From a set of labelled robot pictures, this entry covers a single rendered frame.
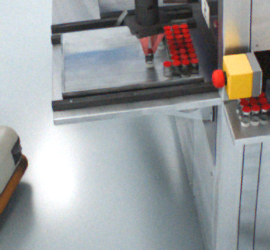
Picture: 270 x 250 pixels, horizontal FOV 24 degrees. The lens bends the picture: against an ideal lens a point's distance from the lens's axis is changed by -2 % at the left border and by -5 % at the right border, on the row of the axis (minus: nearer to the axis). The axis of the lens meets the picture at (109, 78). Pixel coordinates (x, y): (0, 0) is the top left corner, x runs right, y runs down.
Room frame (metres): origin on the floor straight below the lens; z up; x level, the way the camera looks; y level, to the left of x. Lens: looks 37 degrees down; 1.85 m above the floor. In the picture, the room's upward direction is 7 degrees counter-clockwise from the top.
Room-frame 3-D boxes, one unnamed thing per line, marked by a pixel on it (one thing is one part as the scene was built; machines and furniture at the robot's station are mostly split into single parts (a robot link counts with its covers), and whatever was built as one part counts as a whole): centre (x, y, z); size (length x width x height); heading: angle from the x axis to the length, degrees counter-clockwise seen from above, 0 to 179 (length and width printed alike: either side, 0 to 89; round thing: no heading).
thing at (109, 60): (1.35, -0.06, 0.90); 0.34 x 0.26 x 0.04; 90
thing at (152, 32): (1.32, -0.10, 0.97); 0.07 x 0.07 x 0.09; 14
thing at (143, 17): (1.33, -0.11, 1.04); 0.10 x 0.07 x 0.07; 105
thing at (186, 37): (1.34, -0.21, 0.90); 0.18 x 0.02 x 0.05; 0
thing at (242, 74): (1.10, -0.29, 0.99); 0.08 x 0.07 x 0.07; 91
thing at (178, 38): (1.34, -0.19, 0.90); 0.18 x 0.02 x 0.05; 0
